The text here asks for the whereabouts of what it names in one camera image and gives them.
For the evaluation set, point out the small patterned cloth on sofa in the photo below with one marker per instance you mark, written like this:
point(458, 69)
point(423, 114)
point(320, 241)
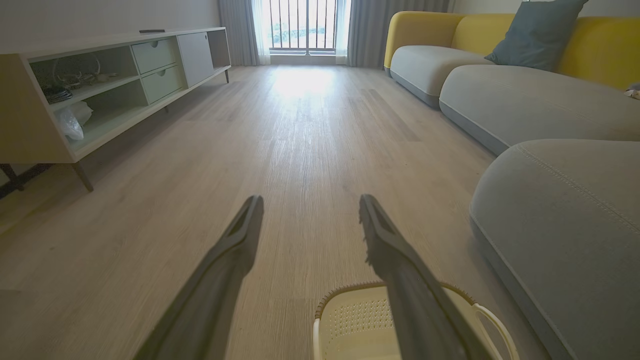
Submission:
point(634, 91)

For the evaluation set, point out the window with metal railing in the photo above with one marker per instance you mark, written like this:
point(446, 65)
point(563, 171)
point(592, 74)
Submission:
point(302, 25)

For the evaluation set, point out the pale green cabinet drawer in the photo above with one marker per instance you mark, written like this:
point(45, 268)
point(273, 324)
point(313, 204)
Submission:
point(162, 84)
point(154, 55)

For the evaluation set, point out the sheer white curtain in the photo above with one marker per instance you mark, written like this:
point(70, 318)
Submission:
point(261, 30)
point(343, 30)

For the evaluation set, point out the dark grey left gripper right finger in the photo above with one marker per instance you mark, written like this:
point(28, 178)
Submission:
point(415, 300)

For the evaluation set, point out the grey curtain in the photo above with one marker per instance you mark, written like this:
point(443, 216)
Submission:
point(237, 30)
point(395, 7)

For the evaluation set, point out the clear plastic bag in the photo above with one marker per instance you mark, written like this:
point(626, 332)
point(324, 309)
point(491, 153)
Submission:
point(72, 120)

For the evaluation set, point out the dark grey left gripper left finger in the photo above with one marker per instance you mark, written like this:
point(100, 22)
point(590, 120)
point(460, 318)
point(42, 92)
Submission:
point(220, 285)

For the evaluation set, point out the blue grey throw pillow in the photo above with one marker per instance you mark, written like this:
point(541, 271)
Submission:
point(535, 35)

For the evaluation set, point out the black metal stand legs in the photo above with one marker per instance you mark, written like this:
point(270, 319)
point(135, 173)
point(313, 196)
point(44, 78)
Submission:
point(12, 177)

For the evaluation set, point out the white perforated laundry basket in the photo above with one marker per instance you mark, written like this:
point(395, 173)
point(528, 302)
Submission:
point(355, 325)

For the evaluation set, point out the black remote control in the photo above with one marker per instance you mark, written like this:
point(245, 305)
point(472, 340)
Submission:
point(151, 31)

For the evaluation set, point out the grey cabinet door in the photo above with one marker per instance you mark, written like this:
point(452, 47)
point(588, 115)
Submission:
point(195, 57)

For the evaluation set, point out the beige television cabinet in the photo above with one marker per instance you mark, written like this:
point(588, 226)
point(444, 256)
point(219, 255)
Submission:
point(25, 115)

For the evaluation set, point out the grey sofa seat cushion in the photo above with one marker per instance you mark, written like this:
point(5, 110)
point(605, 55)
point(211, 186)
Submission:
point(565, 225)
point(425, 67)
point(525, 100)

